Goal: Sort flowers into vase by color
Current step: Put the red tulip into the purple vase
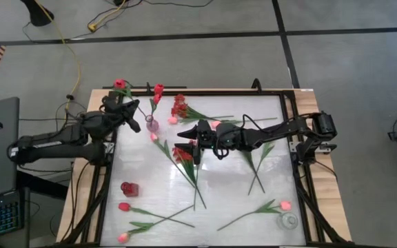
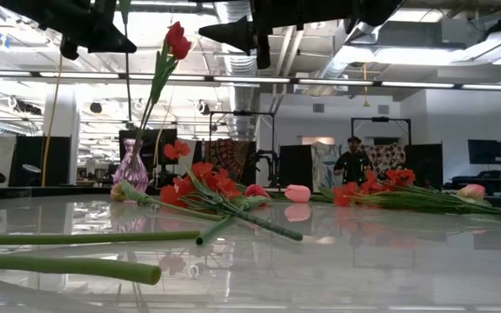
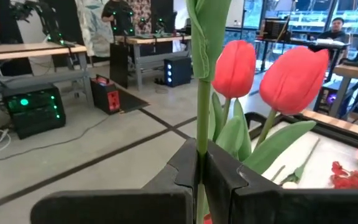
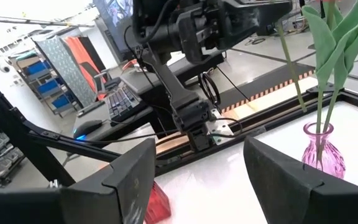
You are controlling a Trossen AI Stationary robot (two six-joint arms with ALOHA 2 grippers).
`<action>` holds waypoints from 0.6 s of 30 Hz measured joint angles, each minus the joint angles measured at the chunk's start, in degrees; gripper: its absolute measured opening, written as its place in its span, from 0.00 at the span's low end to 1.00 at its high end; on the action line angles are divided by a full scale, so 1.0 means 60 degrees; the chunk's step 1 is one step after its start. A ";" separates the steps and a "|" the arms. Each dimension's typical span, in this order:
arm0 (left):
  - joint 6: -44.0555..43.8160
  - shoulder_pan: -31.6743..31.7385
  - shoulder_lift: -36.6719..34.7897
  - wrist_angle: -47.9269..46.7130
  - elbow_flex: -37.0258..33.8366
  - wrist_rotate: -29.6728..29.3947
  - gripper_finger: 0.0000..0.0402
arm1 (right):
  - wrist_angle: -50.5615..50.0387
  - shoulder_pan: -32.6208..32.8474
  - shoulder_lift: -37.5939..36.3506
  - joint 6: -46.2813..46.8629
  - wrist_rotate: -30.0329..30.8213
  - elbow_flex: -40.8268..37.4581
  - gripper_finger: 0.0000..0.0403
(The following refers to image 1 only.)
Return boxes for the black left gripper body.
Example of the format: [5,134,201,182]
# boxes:
[101,95,141,134]

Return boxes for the yellow cable with plug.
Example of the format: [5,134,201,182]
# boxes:
[87,0,128,32]

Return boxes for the clear glass vase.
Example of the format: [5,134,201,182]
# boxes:
[276,212,299,231]

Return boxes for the long yellow cable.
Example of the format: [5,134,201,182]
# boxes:
[34,0,82,135]

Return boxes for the red small-blossom flower bunch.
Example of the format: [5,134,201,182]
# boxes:
[241,150,266,194]
[170,93,234,124]
[172,146,207,210]

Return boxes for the black stand foot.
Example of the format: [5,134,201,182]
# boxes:
[19,0,55,28]

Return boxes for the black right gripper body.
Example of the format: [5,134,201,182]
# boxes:
[193,118,220,165]

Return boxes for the laptop computer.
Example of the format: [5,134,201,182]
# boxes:
[0,96,30,248]

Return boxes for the red glass vase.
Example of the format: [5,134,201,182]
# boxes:
[120,181,140,198]

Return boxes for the pink tulip stems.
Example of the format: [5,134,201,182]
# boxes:
[60,88,349,248]

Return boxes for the purple glass vase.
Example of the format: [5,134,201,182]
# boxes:
[145,115,160,134]

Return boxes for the black desk base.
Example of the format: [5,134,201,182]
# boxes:
[15,170,69,200]

